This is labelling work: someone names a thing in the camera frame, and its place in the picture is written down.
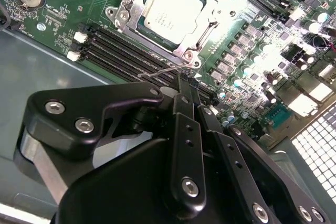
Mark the silver topped CPU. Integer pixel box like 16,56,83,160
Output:
136,0,205,51

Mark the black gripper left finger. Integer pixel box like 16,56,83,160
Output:
13,72,207,214

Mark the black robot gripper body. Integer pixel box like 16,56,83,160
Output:
56,138,250,224

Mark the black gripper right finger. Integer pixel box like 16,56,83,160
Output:
189,78,331,224

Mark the metal socket cover frame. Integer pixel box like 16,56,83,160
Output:
115,0,224,62

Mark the thin wire locking lever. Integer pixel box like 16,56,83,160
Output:
136,62,196,78

